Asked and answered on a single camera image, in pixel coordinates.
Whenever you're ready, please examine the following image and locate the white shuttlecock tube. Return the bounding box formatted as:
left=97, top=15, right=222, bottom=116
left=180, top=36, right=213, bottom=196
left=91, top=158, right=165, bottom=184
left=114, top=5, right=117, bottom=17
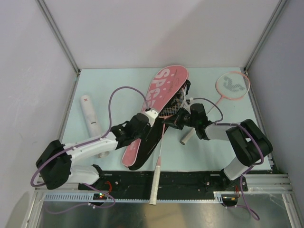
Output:
left=79, top=95, right=110, bottom=159

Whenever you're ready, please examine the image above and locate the aluminium frame post right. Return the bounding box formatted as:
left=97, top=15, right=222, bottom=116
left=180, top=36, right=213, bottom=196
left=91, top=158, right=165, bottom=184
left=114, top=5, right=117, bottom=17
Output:
left=243, top=0, right=290, bottom=74

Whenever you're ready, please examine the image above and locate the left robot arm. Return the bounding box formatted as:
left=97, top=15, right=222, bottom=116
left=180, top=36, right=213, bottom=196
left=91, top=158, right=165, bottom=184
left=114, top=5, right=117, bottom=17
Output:
left=36, top=109, right=158, bottom=190

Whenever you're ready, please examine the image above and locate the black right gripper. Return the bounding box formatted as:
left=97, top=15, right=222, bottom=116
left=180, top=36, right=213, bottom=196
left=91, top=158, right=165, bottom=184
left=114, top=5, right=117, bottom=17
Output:
left=163, top=107, right=198, bottom=130

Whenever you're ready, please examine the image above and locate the aluminium frame post left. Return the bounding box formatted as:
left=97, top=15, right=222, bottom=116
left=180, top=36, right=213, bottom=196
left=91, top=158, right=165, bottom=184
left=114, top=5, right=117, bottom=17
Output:
left=35, top=0, right=80, bottom=74

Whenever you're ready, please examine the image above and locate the aluminium frame post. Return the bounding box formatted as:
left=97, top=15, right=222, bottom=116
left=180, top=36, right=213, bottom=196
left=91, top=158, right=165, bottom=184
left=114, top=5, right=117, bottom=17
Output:
left=35, top=0, right=80, bottom=74
left=243, top=0, right=290, bottom=74

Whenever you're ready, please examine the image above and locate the pink racket bag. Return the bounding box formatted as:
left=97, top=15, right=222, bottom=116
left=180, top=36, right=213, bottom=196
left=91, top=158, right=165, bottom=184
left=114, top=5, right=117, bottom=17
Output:
left=122, top=65, right=190, bottom=171

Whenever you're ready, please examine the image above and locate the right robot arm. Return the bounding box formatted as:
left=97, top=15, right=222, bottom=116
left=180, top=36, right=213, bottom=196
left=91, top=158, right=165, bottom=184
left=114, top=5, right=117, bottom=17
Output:
left=164, top=103, right=273, bottom=190

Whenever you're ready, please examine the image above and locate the white slotted cable duct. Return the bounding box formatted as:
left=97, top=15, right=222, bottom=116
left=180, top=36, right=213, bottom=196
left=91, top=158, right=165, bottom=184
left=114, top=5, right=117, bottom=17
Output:
left=44, top=191, right=238, bottom=203

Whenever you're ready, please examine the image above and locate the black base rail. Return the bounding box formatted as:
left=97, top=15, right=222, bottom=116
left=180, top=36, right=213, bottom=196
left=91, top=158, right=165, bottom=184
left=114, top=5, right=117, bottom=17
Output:
left=93, top=171, right=248, bottom=199

